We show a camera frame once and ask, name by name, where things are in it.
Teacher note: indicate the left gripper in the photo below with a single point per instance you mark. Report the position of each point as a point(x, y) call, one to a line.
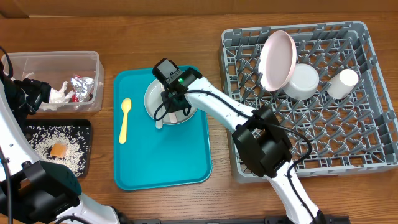
point(38, 91)

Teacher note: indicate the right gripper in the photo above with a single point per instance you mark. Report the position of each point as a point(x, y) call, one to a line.
point(170, 107)

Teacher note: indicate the grey round plate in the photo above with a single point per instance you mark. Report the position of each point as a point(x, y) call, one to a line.
point(152, 100)

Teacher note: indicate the white napkin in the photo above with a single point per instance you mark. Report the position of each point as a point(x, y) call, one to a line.
point(56, 97)

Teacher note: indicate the small red wrapper piece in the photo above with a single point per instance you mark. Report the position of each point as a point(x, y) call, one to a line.
point(75, 99)

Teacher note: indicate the yellow plastic fork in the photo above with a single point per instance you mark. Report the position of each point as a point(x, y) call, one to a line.
point(126, 106)

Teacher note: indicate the silver red wrapper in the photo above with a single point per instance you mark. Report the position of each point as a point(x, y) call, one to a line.
point(82, 86)

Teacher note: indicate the orange food cube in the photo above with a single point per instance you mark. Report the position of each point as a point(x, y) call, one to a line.
point(59, 150)

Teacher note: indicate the large white plate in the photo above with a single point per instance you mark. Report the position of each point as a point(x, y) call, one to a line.
point(277, 60)

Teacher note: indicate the small grey bowl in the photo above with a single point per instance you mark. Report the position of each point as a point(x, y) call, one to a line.
point(303, 83)

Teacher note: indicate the white upturned cup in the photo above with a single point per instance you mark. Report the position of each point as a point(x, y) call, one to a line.
point(342, 84)

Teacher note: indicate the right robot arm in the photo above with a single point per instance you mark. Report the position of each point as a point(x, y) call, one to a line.
point(261, 141)

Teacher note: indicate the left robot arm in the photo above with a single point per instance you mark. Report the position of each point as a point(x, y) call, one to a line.
point(33, 190)

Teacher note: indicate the grey dishwasher rack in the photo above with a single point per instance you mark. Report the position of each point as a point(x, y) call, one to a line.
point(353, 135)

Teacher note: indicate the clear plastic bin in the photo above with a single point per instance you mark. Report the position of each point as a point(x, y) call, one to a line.
point(57, 67)

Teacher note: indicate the teal serving tray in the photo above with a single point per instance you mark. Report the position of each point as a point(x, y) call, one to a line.
point(150, 158)

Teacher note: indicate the black plastic tray bin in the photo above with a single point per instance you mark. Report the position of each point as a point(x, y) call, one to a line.
point(84, 124)

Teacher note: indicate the spilled white rice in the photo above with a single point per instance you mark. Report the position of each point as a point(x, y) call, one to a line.
point(62, 146)

